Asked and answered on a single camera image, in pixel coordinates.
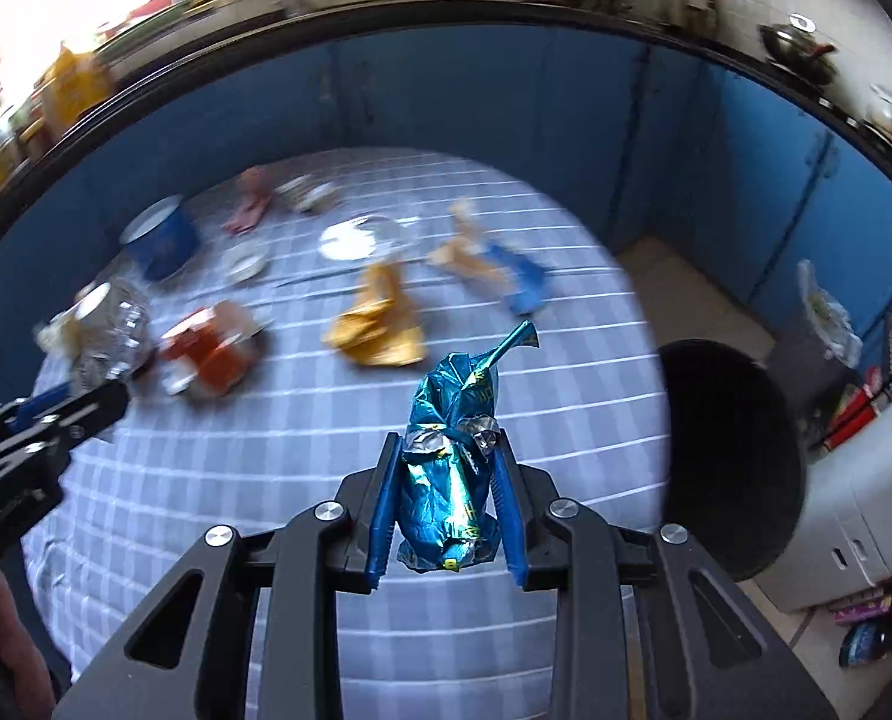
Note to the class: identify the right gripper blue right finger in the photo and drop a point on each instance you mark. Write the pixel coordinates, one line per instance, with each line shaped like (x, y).
(506, 486)

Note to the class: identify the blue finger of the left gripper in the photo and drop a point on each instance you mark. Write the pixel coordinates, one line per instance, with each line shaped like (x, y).
(32, 408)

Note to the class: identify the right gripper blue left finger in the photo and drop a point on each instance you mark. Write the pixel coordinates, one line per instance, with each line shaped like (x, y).
(380, 508)

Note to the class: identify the teal foil snack wrapper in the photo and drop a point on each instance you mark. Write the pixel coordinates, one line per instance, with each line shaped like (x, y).
(449, 449)

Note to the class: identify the orange paper carton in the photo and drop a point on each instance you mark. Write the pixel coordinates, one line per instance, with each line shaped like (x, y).
(209, 352)

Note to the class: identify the blue paper tub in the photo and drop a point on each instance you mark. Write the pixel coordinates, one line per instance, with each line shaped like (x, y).
(161, 240)

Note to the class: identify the blue white torn carton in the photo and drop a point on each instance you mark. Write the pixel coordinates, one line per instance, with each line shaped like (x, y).
(485, 263)

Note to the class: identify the black round trash bin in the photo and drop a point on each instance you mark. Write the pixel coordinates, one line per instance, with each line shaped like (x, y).
(736, 472)

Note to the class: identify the blue kitchen cabinets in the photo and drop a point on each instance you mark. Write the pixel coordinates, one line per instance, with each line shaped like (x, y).
(716, 153)

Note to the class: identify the person left hand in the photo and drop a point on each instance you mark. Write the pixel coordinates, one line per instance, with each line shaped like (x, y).
(32, 685)

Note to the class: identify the yellow snack wrapper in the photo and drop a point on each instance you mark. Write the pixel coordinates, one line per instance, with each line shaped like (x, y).
(382, 328)

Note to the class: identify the white plastic cap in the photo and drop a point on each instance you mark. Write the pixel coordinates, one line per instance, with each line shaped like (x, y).
(244, 261)

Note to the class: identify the blue checkered tablecloth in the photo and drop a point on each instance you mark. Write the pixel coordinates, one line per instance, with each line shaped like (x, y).
(586, 405)

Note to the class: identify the clear plastic lid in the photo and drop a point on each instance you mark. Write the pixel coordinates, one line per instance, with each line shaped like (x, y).
(368, 238)

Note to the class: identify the pink crumpled wrapper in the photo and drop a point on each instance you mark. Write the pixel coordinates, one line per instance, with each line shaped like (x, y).
(255, 194)

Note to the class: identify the yellow oil bottle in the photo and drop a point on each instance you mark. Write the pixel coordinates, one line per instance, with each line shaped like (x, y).
(72, 86)

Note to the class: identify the white appliance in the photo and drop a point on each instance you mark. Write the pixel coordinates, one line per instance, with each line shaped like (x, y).
(843, 540)

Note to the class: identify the white printed crumpled wrapper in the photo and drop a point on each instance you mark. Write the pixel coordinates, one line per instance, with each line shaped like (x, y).
(306, 195)

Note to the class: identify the grey bin with bag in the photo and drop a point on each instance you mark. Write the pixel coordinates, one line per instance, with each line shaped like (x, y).
(818, 352)

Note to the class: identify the dark blue jar on floor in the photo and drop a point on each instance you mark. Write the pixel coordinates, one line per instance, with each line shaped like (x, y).
(866, 642)

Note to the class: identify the black wok with lid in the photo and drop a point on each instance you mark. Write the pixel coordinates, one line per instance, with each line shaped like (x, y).
(794, 45)

